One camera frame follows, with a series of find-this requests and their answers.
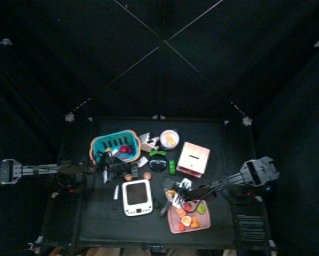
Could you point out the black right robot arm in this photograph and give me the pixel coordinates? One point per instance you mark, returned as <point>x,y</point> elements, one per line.
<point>256,172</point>

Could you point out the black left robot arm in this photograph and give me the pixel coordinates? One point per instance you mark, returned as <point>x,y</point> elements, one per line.
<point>37,169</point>

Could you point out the small brown toy egg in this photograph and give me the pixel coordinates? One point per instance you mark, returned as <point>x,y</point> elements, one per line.
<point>148,175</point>
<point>129,177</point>

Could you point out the red toy tomato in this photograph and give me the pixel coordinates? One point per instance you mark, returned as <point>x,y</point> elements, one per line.
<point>188,207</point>

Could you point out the white card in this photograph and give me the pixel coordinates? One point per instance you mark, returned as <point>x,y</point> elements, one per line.
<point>142,161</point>

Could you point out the orange toy fruit piece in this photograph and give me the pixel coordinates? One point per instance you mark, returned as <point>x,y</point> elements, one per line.
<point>181,212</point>

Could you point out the green toy lime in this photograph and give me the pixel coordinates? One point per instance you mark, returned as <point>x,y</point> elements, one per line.
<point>202,209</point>

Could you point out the magenta toy in basket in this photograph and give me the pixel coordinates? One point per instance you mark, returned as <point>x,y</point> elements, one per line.
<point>126,149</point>

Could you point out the green toy cucumber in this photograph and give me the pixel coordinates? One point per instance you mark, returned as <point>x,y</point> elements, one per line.
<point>173,166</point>

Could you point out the orange slice toy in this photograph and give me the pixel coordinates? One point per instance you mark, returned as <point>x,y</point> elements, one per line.
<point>186,220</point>

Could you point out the black round toy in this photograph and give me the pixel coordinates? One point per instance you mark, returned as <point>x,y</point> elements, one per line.
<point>158,164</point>

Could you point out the white toy tablet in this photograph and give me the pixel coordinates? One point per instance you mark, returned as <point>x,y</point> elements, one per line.
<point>137,197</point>

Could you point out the green toy leaf piece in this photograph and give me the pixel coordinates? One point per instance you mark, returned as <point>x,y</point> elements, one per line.
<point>158,153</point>

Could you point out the pink tray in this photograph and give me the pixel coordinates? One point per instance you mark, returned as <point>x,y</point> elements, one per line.
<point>204,218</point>

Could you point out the pink wooden toy toaster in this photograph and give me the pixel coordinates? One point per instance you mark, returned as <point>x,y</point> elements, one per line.
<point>193,159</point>

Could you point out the orange toy carrot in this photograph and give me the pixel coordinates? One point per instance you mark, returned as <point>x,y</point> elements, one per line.
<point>196,222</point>

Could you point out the teal basket with orange rim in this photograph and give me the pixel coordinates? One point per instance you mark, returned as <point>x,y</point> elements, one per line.
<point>105,142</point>

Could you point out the red toy strawberry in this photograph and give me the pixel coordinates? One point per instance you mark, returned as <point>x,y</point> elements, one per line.
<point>182,227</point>

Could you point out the small white brown box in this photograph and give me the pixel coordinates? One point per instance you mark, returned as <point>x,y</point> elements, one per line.
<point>149,141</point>

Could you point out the white bowl with yellow food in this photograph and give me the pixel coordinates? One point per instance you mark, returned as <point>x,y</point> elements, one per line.
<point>169,139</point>

